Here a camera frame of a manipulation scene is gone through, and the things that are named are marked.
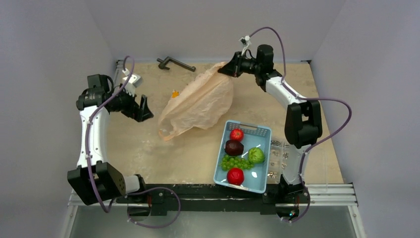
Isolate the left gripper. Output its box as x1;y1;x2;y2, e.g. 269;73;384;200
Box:
110;84;153;122

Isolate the orange banana print plastic bag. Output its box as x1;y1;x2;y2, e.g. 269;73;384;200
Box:
157;62;234;141

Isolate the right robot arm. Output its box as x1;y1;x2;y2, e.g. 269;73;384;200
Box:
218;44;322;202

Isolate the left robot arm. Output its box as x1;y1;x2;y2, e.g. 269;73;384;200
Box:
67;72;154;205

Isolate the small red fake apple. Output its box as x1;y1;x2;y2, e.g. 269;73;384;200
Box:
229;128;244;142

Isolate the dark purple fake fruit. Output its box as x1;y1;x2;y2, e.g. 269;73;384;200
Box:
224;140;244;156

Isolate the green fake fruit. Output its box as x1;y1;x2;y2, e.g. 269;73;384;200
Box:
248;147;265;164

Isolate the green fake grape bunch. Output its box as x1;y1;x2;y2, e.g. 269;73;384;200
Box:
219;155;254;171

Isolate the large red fake apple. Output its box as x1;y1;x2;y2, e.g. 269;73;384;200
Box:
226;168;245;185

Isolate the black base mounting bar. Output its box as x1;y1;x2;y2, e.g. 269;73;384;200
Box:
116;184;310;218

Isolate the light blue plastic basket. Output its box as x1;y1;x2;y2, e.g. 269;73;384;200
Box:
213;120;272;194

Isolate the clear plastic screw box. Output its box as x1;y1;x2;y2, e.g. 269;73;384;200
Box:
267;138;328;193

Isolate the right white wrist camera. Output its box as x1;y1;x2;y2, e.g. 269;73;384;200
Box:
239;35;251;56

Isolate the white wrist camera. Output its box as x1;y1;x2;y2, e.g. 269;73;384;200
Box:
122;68;143;97
239;35;251;56

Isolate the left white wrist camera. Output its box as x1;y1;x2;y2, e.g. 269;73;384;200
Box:
122;68;143;97

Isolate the black metal crank handle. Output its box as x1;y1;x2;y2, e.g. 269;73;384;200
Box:
157;57;196;72

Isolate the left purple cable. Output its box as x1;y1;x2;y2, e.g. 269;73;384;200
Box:
84;55;182;230

